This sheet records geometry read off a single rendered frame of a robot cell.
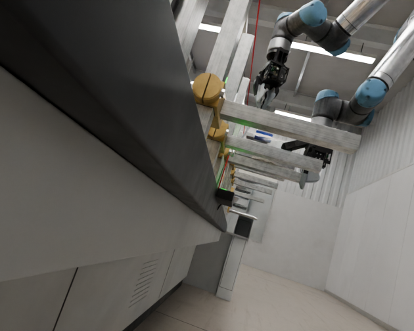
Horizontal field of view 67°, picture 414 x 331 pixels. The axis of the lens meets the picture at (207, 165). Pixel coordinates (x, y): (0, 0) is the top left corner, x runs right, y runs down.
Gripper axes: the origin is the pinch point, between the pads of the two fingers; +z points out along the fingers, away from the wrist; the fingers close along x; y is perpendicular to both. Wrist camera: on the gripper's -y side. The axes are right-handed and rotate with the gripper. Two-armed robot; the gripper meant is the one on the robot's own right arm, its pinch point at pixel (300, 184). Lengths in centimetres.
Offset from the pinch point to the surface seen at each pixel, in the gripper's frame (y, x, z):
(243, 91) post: -27.0, -5.8, -25.6
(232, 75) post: -28.8, -30.8, -17.3
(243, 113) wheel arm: -22, -52, 1
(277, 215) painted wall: 95, 849, -83
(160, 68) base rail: -25, -90, 15
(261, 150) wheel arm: -16.2, -26.6, -0.4
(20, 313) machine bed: -49, -51, 47
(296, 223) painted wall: 152, 847, -73
